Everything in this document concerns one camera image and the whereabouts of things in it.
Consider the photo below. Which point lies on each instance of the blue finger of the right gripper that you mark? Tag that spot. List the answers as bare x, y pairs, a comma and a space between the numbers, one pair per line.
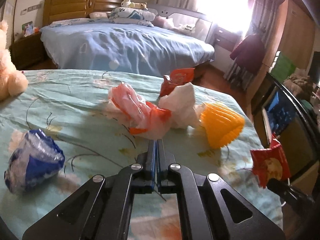
299, 201

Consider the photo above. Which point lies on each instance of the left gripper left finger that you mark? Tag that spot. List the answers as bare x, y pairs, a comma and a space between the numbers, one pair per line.
139, 177

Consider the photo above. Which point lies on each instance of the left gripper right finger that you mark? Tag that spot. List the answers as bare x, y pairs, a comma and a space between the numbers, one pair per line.
172, 177

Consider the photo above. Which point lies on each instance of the red silver snack bag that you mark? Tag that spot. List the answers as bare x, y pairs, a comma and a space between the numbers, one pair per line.
270, 163

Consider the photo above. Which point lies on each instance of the pink white plastic bag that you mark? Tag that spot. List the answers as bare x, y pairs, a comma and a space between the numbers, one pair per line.
140, 117

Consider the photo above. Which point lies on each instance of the orange foam fruit net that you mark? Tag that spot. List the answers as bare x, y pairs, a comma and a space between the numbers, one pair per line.
222, 124

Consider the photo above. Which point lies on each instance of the white crumpled paper bag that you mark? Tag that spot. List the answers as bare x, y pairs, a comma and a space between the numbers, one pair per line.
181, 103

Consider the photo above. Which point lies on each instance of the dark tv cabinet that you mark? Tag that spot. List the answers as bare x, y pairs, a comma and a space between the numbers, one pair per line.
276, 112

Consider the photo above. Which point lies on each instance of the mint floral bedsheet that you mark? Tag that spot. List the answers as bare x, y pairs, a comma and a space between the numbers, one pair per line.
70, 107

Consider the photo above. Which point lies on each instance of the small crumpled red wrapper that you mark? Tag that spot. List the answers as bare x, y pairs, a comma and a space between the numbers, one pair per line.
177, 77

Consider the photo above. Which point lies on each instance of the blue crumpled plastic wrapper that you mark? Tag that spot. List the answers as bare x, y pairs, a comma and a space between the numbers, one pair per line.
36, 159

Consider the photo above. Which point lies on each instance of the brown plush on shelf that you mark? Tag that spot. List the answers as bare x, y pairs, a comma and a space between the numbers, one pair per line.
300, 86

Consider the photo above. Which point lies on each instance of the green box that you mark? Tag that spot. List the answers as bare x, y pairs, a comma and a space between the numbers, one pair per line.
282, 67

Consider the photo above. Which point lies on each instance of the blue bed cover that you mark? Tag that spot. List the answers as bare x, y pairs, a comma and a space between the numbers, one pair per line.
101, 45

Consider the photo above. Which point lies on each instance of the dark red hanging coat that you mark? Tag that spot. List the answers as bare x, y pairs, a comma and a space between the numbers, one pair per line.
249, 53

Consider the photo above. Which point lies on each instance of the pink plush on bed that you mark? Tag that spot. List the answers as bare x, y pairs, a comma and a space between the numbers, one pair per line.
163, 22

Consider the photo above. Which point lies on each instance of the cream teddy bear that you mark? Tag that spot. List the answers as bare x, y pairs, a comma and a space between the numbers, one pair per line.
13, 82

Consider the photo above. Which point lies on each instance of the blue white patterned pillow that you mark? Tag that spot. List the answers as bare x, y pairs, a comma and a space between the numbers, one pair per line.
123, 15

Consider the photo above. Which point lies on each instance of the white flat pillow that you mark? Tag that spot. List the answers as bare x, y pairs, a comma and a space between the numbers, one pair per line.
98, 15

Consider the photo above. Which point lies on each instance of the wooden nightstand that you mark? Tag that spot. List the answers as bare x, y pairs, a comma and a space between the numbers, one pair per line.
28, 51

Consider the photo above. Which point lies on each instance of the yellow plush toy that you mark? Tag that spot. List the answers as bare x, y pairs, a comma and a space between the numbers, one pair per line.
140, 6

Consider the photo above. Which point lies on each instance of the white plush toy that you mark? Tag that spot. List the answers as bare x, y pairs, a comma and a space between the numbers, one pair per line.
127, 4

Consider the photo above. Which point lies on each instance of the framed photo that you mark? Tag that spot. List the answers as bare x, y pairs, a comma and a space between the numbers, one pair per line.
27, 29

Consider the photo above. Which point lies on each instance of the wooden headboard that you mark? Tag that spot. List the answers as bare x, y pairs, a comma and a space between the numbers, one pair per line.
57, 10

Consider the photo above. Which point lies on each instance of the grey bed guard rail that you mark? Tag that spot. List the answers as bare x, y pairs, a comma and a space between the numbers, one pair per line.
196, 24

